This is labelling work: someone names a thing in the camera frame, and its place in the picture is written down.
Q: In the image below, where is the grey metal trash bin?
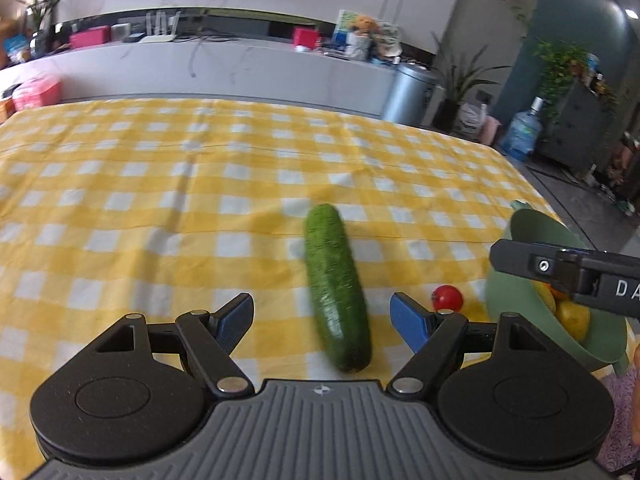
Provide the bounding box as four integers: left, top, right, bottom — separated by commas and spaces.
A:
381, 63, 437, 127

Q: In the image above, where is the teddy bear toy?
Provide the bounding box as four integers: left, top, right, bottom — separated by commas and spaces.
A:
345, 14, 378, 61

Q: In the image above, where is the potted grass plant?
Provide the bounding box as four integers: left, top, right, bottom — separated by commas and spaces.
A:
17, 0, 62, 58

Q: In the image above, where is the red box on cabinet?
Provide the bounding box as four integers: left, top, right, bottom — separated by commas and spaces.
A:
292, 27, 320, 51

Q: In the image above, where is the large yellow-green pear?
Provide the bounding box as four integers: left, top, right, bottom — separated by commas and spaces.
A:
532, 281, 556, 315

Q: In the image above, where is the tall potted plant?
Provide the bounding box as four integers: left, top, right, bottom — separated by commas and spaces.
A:
432, 32, 510, 132

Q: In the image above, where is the small yellow pear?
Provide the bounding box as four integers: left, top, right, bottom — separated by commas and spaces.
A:
555, 299, 591, 344

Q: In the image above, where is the white marble tv cabinet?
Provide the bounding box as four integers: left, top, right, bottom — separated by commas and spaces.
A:
1, 38, 395, 117

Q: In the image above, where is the yellow checkered tablecloth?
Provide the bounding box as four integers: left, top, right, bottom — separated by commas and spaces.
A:
1, 99, 549, 479

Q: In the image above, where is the pink storage box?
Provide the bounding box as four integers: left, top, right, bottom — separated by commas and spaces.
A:
12, 74, 62, 112

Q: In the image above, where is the dark drawer cabinet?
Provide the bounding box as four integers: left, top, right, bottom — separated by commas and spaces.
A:
536, 80, 612, 174

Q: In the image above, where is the blue water jug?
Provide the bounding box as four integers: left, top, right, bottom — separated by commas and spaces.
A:
499, 96, 544, 162

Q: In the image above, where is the red cherry tomato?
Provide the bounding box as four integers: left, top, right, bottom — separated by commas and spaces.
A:
431, 285, 464, 312

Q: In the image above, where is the green colander bowl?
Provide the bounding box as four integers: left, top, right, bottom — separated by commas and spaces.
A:
486, 200, 629, 377

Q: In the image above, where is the right hand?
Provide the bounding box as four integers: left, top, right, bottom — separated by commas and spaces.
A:
631, 344, 640, 447

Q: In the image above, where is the white wifi router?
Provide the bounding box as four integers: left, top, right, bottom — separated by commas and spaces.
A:
141, 11, 181, 44

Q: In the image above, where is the magenta box on cabinet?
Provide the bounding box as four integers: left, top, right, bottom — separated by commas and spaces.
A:
70, 25, 112, 49

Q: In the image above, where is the green cucumber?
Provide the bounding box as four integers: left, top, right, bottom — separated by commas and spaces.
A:
304, 204, 372, 373

